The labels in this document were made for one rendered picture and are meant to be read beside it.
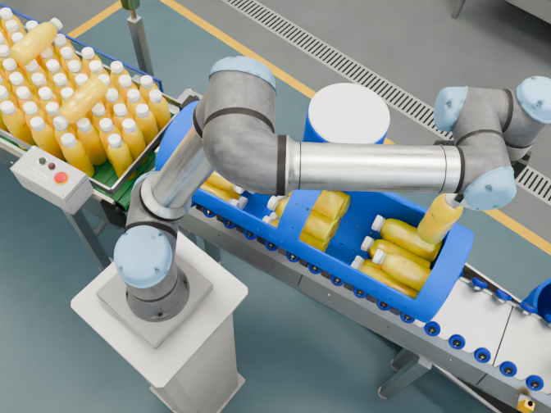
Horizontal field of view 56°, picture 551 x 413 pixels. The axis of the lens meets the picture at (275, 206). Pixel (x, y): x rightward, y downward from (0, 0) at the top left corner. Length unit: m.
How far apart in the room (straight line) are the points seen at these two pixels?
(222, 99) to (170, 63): 2.57
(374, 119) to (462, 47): 2.04
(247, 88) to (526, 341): 1.19
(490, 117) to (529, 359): 0.96
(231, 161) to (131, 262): 0.40
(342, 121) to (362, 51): 1.80
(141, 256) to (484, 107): 0.71
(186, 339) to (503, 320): 0.94
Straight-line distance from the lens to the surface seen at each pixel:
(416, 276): 1.43
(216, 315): 1.31
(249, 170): 0.78
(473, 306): 1.69
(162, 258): 1.10
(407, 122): 3.22
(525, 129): 0.97
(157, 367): 1.30
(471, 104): 0.92
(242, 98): 0.83
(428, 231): 1.31
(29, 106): 1.84
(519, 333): 1.72
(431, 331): 1.58
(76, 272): 2.72
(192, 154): 0.98
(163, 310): 1.25
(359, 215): 1.62
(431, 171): 0.82
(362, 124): 1.78
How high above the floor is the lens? 2.40
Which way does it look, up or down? 60 degrees down
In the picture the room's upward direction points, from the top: 6 degrees clockwise
